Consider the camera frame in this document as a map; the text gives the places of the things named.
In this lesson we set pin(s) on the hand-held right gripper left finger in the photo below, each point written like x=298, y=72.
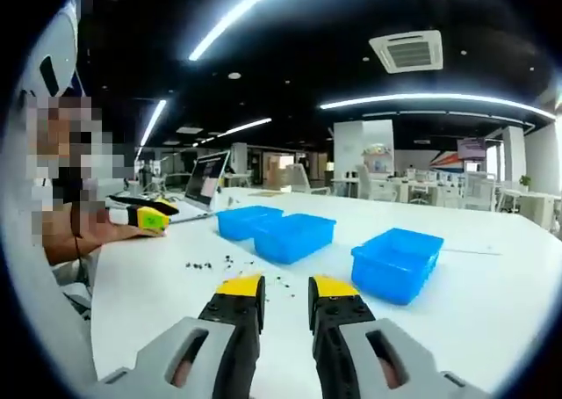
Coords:
x=228, y=311

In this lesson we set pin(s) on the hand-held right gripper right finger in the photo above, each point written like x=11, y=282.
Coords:
x=342, y=315

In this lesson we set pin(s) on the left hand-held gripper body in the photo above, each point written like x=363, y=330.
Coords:
x=118, y=217

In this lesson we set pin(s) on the blue plastic bin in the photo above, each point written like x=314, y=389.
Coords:
x=290, y=241
x=232, y=223
x=391, y=271

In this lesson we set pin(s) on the person's left hand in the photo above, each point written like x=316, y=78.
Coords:
x=131, y=236

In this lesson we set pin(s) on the white laptop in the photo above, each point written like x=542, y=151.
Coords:
x=204, y=183

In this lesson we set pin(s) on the long ceiling light strip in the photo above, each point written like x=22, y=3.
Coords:
x=153, y=122
x=250, y=125
x=237, y=16

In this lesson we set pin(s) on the person's white shirt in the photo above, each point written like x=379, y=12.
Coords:
x=26, y=285

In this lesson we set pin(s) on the yellowish flat mat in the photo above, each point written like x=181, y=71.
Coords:
x=263, y=193

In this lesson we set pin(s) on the brown boxes stack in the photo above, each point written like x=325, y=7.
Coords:
x=276, y=172

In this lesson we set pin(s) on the white office chair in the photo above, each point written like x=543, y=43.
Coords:
x=303, y=177
x=366, y=181

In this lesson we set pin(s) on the row of white office desks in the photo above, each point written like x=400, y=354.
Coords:
x=439, y=192

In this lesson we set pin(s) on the potted green plant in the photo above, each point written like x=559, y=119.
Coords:
x=525, y=180

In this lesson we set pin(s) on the curved ceiling light strip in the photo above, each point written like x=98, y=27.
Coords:
x=430, y=96

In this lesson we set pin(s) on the white ceiling air vent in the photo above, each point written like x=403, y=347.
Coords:
x=408, y=52

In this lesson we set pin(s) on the red blue wall banner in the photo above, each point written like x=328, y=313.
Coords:
x=448, y=161

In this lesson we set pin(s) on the purple wall screen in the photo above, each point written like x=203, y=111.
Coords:
x=470, y=147

